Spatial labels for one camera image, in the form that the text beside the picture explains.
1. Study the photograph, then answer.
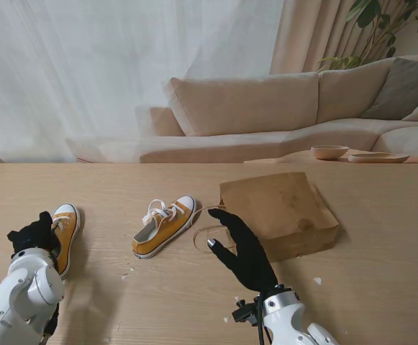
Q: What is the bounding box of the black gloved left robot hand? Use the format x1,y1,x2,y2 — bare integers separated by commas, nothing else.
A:
6,211,61,259

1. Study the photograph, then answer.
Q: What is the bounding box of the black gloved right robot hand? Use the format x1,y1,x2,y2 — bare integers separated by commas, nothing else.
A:
207,208,281,291

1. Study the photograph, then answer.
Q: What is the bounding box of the yellow canvas sneaker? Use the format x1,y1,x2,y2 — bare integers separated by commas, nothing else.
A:
50,203,81,280
132,195,197,259

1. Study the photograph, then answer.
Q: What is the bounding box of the brown paper bag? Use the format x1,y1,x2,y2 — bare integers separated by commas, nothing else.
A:
193,172,340,263

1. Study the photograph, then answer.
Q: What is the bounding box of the low wooden coffee table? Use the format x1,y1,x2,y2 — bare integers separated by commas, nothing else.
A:
243,149,418,177

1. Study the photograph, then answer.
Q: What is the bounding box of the wooden bowl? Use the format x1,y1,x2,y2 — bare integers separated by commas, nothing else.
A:
310,144,350,161

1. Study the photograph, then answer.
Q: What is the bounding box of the beige sofa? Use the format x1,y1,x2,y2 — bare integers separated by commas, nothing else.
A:
66,53,418,165

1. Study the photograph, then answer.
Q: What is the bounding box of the shallow wooden dish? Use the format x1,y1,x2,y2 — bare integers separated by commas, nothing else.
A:
347,152,411,165

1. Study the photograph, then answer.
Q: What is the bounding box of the white sheer curtain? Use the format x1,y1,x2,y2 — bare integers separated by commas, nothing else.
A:
0,0,285,165

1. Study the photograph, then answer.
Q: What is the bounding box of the grey cushion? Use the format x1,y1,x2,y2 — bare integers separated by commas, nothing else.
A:
360,57,418,121

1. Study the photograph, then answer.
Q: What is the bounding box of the beige curtain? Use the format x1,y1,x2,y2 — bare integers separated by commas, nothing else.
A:
268,0,373,75

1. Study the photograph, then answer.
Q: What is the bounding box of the green leafy houseplant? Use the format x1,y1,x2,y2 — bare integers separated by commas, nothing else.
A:
318,0,418,71

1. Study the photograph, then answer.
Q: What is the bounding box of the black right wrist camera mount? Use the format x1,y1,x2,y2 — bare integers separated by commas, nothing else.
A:
231,298,263,326

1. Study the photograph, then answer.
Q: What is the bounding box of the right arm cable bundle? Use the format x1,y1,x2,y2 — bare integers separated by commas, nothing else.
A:
253,293,273,345

